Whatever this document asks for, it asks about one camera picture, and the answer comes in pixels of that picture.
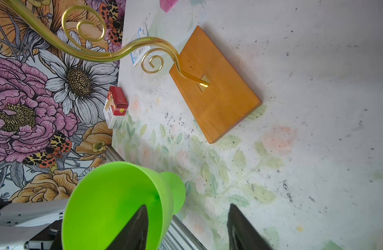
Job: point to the gold wire wooden glass rack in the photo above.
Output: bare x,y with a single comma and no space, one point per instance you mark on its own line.
215,93

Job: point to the aluminium front frame rail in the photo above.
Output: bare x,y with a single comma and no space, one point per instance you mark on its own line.
178,237

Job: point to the white blue sachet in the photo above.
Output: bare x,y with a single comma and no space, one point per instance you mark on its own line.
137,54

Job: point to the green wine glass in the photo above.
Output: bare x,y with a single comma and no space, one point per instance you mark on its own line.
107,198

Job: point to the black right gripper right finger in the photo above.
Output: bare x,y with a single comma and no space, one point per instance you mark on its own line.
242,234

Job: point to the red white small box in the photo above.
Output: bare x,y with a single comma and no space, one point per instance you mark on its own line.
115,108

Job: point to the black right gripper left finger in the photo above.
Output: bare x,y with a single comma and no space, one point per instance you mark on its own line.
134,235

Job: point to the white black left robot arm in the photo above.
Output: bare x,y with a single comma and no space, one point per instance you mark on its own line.
31,226

